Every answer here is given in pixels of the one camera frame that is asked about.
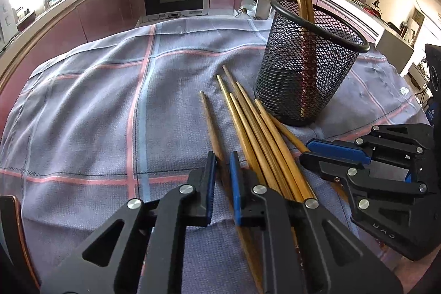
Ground wooden chopstick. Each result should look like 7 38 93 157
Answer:
199 91 263 293
254 98 316 201
222 65 294 200
297 0 316 118
236 81 315 202
216 75 259 172
269 115 348 203
230 93 282 194

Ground black mesh utensil cup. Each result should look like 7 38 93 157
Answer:
254 0 370 127

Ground dark wooden chair back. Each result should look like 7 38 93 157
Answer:
1 195 40 293

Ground blue plaid tablecloth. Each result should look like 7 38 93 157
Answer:
1 16 427 293

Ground black camera box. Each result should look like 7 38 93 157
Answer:
424 44 441 126

